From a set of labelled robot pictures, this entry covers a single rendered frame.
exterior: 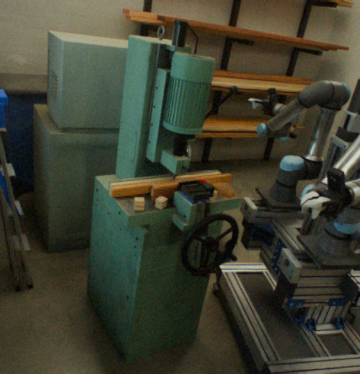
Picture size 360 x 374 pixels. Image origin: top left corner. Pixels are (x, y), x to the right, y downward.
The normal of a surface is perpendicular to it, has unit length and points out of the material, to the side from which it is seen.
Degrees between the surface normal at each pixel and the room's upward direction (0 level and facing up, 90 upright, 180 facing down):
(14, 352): 0
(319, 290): 90
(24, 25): 90
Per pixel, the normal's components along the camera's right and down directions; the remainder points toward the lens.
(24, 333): 0.16, -0.89
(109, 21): 0.45, 0.44
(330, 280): 0.21, 0.45
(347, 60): -0.88, 0.07
